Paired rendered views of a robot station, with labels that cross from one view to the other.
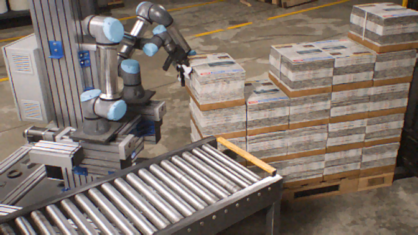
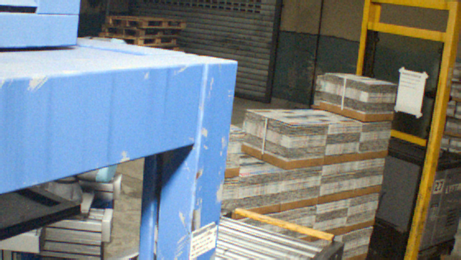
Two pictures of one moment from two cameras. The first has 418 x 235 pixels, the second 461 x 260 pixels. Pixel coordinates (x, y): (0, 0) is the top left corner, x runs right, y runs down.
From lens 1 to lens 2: 1.02 m
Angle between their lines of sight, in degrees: 26
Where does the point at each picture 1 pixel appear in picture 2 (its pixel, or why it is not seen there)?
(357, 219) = not seen: outside the picture
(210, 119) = not seen: hidden behind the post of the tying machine
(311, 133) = (300, 215)
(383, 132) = (361, 215)
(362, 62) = (351, 131)
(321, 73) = (316, 141)
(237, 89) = (232, 155)
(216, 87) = not seen: hidden behind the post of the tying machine
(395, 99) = (374, 176)
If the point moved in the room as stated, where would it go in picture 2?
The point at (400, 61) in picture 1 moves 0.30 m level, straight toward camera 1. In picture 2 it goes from (379, 133) to (392, 145)
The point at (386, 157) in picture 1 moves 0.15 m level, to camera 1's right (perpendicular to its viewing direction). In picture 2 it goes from (360, 244) to (379, 243)
